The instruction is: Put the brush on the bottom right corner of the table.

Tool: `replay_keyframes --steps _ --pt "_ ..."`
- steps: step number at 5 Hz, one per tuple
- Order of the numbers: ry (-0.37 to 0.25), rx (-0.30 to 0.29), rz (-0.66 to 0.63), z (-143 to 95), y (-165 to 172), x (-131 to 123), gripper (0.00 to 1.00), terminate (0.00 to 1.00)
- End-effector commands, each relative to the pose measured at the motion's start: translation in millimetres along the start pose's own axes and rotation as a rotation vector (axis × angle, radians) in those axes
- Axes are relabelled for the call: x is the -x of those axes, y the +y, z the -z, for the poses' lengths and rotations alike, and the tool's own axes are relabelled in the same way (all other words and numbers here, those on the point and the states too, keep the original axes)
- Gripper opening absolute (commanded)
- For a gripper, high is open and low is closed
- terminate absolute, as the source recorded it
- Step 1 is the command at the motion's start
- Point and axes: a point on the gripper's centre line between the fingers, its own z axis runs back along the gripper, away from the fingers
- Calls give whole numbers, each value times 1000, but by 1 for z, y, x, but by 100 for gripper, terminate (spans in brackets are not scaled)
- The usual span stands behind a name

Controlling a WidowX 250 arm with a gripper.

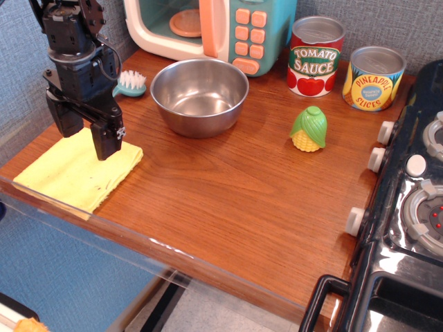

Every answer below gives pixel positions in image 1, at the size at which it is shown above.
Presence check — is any toy corn cob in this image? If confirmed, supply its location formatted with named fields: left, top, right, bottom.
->
left=289, top=106, right=327, bottom=152

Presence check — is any grey stove burner front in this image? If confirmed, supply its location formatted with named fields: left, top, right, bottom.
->
left=402, top=179, right=442, bottom=256

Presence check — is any white stove knob middle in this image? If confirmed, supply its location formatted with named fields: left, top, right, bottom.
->
left=367, top=147, right=386, bottom=173

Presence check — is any orange microwave plate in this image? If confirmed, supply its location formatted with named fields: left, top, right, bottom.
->
left=169, top=9, right=201, bottom=38

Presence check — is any grey stove burner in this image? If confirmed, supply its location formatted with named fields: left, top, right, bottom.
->
left=422, top=111, right=443, bottom=161
left=402, top=179, right=442, bottom=256

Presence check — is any white stove knob bottom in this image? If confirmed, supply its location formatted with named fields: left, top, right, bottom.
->
left=345, top=207, right=365, bottom=237

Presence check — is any grey stove burner back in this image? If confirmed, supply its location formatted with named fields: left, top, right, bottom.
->
left=422, top=111, right=443, bottom=161

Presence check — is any teal dish brush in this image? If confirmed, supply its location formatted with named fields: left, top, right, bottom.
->
left=112, top=70, right=147, bottom=97

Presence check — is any yellow folded cloth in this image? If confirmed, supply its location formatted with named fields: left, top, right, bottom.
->
left=13, top=128, right=143, bottom=221

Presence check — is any white stove knob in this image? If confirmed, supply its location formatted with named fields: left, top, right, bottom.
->
left=345, top=207, right=365, bottom=237
left=377, top=121, right=395, bottom=145
left=367, top=147, right=386, bottom=173

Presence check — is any tomato sauce can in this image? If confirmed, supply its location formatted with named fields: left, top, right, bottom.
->
left=287, top=16, right=345, bottom=98

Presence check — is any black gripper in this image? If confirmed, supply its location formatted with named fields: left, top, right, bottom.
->
left=44, top=44, right=123, bottom=160

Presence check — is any white stove knob top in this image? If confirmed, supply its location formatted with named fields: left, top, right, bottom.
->
left=377, top=121, right=395, bottom=145

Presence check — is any pineapple slices can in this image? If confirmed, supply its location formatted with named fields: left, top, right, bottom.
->
left=342, top=46, right=406, bottom=112

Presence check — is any white round stove button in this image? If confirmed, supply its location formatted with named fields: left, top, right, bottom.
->
left=406, top=154, right=426, bottom=177

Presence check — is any black toy stove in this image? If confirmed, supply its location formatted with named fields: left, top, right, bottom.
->
left=300, top=60, right=442, bottom=331

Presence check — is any stainless steel bowl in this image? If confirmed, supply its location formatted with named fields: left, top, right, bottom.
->
left=150, top=58, right=249, bottom=138

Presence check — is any clear acrylic table guard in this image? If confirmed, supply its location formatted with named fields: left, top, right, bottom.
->
left=0, top=175, right=333, bottom=332

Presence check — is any toy microwave oven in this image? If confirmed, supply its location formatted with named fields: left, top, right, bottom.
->
left=124, top=0, right=297, bottom=77

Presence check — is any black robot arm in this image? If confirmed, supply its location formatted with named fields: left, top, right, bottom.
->
left=30, top=1, right=125, bottom=160

